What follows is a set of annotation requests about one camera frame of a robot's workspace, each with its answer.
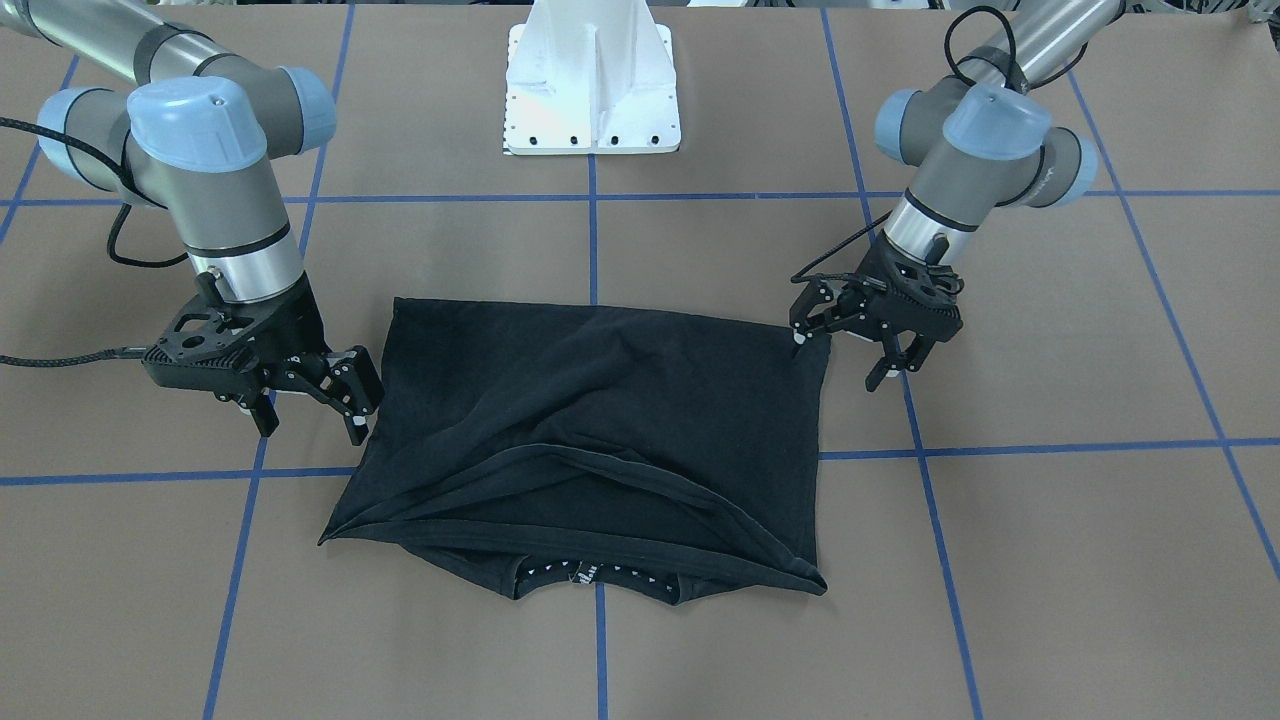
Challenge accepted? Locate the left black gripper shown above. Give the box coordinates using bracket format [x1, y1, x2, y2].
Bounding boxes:
[788, 242, 964, 392]

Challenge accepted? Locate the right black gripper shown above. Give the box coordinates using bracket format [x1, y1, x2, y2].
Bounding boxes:
[142, 272, 385, 446]

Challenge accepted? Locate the black graphic t-shirt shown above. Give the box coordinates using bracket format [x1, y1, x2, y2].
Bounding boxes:
[319, 299, 829, 605]

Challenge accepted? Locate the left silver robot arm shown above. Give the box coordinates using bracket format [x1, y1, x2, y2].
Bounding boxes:
[788, 1, 1126, 391]

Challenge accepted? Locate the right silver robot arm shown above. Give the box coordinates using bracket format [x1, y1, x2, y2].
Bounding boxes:
[3, 1, 384, 445]

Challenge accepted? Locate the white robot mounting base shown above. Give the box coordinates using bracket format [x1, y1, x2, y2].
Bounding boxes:
[503, 1, 682, 156]

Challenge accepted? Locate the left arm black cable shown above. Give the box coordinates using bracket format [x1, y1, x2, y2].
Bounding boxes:
[790, 4, 1091, 284]

